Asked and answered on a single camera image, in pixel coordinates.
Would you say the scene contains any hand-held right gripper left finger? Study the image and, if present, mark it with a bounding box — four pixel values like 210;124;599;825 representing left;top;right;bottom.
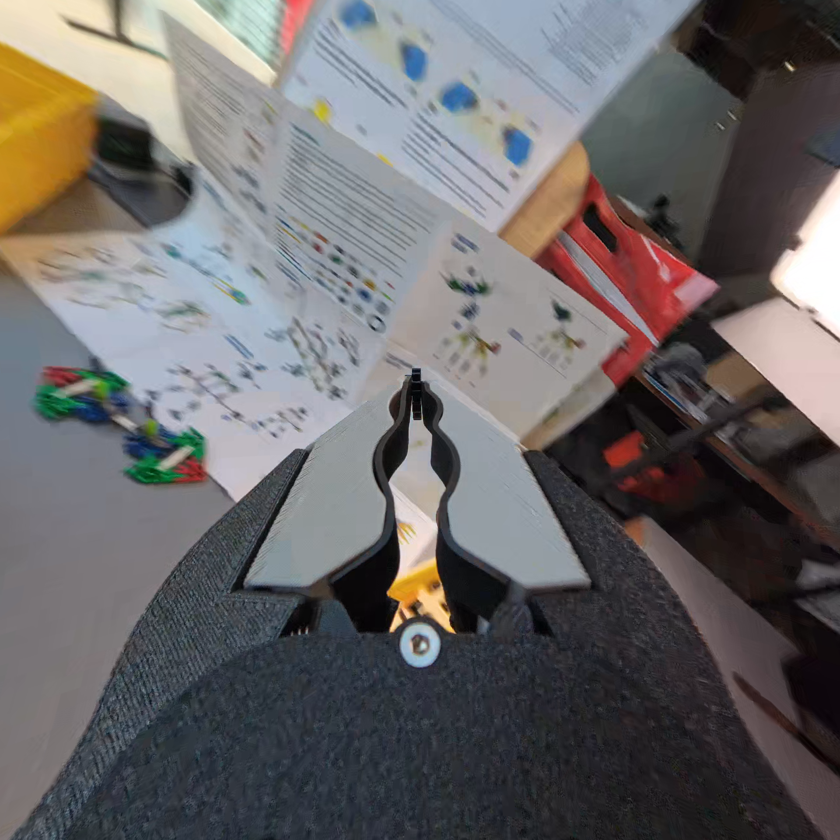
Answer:
241;381;408;628

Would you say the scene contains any wooden background table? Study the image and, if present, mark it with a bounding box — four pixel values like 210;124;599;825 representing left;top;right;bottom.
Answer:
630;355;840;552

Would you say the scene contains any white folded instruction booklet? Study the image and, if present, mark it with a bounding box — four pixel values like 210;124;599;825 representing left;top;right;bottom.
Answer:
0;14;631;500

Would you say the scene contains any studio light panel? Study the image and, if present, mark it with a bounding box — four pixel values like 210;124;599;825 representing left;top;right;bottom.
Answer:
768;171;840;345

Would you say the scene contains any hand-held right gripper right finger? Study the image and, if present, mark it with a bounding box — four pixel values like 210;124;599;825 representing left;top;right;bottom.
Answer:
423;381;595;628

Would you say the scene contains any black device with green display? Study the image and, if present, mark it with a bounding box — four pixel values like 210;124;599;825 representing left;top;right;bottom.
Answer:
95;112;185;185

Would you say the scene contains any colourful toy rod model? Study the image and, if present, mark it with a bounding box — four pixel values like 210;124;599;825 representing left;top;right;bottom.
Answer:
33;365;211;487

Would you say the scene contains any black light stand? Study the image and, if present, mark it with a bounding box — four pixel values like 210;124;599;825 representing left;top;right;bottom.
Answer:
578;381;788;500

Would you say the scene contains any wood-edged grey table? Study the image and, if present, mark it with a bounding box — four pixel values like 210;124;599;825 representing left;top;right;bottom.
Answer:
624;512;840;788

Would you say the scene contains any yellow plastic bin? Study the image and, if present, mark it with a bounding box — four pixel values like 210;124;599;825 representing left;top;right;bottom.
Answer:
385;486;454;634
0;44;102;235

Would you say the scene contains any white printed task sheet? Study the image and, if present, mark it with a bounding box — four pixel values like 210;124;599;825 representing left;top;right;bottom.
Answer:
276;0;703;237

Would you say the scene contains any wooden backing board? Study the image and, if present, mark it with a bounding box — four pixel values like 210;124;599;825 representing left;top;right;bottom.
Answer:
499;138;592;259

